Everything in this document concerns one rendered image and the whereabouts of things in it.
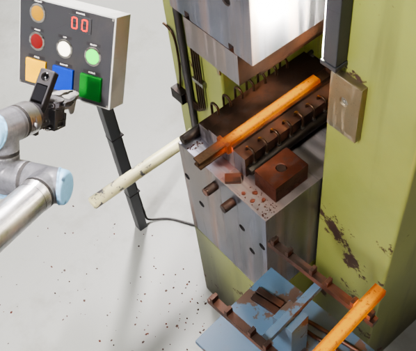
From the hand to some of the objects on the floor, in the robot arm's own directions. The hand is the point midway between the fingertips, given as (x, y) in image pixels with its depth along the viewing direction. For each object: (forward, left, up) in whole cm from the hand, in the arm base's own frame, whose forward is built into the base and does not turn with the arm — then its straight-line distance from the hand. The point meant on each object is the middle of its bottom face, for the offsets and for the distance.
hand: (74, 91), depth 188 cm
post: (+21, +7, -106) cm, 108 cm away
